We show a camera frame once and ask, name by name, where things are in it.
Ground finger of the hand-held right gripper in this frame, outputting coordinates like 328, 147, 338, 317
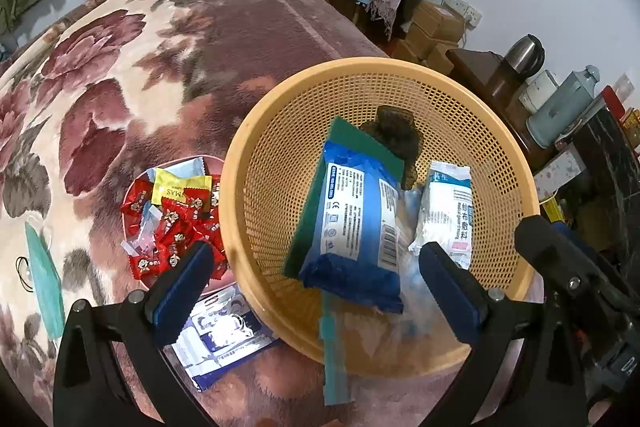
514, 215, 633, 313

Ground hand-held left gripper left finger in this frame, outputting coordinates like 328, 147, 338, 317
52, 241, 216, 427

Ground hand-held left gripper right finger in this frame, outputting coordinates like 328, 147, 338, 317
419, 241, 586, 427

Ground white gauze packet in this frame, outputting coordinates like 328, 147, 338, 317
408, 161, 473, 270

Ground teal cloth strip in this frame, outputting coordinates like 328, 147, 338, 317
318, 294, 348, 406

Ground dark brown scrubber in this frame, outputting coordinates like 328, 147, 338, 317
362, 105, 423, 188

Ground beige plastic mesh basket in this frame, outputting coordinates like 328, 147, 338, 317
220, 57, 542, 378

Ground yellow printed box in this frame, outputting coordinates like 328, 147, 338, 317
542, 194, 563, 223

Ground pink plate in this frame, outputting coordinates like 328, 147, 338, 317
121, 155, 238, 293

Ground pile of red candy packets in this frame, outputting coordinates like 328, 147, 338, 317
121, 174, 228, 282

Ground white and blue wipes packet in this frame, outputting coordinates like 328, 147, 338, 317
172, 284, 283, 392

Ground floral paper box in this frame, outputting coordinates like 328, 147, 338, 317
532, 152, 588, 198

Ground dark marble cabinet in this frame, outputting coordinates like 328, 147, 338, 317
565, 107, 640, 258

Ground yellow candy packet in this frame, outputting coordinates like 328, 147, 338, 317
151, 167, 213, 208

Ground light blue candy packet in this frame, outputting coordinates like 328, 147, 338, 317
150, 157, 206, 180

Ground grey blue thermos flask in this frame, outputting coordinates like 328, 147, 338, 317
525, 66, 601, 148

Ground teal face mask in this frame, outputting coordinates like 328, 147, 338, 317
17, 217, 66, 339

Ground red box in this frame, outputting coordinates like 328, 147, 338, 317
601, 86, 628, 120

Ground dark wooden side table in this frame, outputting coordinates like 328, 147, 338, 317
446, 49, 551, 168

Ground steel electric kettle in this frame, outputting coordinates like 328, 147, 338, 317
505, 34, 546, 80

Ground floral fleece blanket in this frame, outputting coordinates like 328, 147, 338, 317
0, 0, 546, 427

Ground stacked cardboard boxes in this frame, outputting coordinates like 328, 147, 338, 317
395, 0, 466, 72

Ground white wall socket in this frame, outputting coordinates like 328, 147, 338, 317
442, 0, 483, 28

